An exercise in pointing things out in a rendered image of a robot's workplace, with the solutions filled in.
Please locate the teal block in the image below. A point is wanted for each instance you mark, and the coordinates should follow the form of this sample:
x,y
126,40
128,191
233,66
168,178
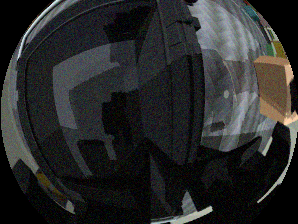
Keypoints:
x,y
252,14

